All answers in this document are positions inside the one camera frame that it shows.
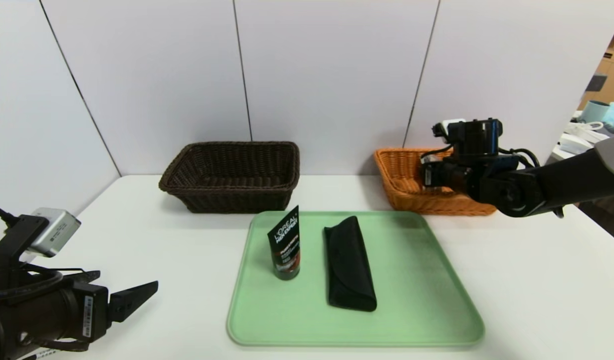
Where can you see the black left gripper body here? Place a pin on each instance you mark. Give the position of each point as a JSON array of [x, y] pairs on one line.
[[93, 313]]

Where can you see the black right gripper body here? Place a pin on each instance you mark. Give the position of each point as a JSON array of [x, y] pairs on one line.
[[428, 173]]

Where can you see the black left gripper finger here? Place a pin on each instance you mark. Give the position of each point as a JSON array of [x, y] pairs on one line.
[[129, 300], [82, 276]]

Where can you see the black leather glasses case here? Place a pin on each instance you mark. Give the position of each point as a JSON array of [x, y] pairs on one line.
[[349, 265]]

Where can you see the black face cream tube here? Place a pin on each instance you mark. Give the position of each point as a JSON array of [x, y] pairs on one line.
[[285, 245]]

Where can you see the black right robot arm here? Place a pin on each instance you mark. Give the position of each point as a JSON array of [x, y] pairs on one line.
[[561, 185]]

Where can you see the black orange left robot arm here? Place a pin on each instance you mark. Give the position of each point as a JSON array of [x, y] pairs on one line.
[[27, 315]]

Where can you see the orange wicker basket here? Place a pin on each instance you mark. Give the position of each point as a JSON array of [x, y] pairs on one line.
[[406, 195]]

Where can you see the dark brown wicker basket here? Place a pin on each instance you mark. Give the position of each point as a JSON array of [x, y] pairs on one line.
[[227, 195]]

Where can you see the light green plastic tray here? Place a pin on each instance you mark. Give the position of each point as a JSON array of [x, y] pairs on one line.
[[411, 280]]

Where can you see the white power strip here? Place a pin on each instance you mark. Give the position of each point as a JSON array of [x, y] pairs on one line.
[[574, 144]]

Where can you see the teal cup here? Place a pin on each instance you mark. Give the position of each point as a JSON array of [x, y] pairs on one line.
[[594, 112]]

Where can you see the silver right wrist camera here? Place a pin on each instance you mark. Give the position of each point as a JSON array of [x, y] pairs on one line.
[[449, 125]]

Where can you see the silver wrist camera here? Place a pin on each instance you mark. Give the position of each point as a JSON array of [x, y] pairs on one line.
[[54, 230], [449, 125]]

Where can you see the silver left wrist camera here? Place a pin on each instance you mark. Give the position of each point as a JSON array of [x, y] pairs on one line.
[[54, 230]]

